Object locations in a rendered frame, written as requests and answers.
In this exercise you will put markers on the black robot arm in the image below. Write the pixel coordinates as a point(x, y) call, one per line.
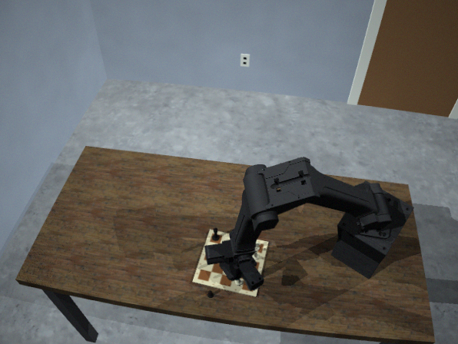
point(299, 183)

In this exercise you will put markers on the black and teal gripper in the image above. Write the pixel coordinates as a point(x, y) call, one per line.
point(229, 274)

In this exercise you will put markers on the brown and cream chessboard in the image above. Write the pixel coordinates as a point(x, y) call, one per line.
point(213, 276)

